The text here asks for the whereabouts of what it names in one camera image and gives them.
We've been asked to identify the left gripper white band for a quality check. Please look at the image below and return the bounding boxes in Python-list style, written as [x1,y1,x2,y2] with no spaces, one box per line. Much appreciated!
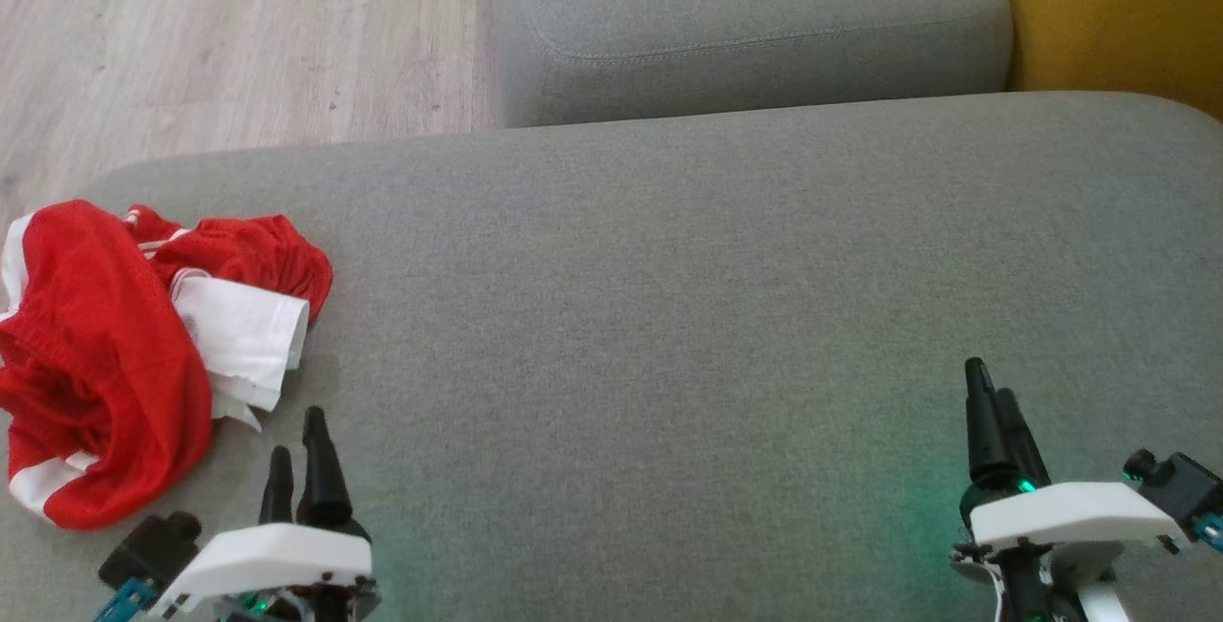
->
[148,406,381,622]

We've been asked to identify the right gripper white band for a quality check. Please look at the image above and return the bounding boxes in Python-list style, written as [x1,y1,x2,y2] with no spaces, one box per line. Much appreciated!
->
[949,357,1191,622]

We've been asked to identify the red jersey with white sleeves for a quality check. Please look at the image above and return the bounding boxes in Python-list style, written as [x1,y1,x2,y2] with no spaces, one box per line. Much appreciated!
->
[124,204,333,432]

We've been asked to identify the red shorts with white stripe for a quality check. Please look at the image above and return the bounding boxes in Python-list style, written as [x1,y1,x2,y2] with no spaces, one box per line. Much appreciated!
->
[0,200,213,529]

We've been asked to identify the grey fabric sofa seat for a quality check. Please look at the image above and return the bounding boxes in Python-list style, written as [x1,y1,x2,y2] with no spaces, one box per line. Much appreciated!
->
[0,92,1223,622]

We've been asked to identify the yellow sofa cushion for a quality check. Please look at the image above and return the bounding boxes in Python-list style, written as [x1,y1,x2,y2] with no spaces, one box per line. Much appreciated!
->
[979,0,1223,121]

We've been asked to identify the grey sofa back cushion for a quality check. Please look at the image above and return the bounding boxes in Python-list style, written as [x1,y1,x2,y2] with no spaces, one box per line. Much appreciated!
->
[485,0,1014,129]

